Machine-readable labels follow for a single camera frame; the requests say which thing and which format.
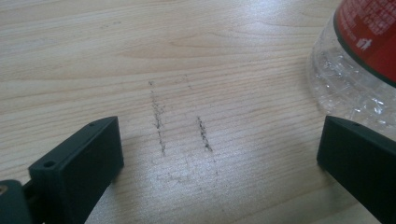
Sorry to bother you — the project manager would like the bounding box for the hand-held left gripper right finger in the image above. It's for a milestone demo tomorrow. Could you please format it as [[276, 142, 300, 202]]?
[[316, 115, 396, 224]]

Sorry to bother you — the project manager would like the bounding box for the clear plastic bottle red label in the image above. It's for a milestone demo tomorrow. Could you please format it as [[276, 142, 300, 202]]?
[[306, 0, 396, 142]]

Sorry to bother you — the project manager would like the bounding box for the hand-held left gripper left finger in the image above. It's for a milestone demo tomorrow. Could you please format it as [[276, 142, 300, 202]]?
[[28, 116, 125, 224]]

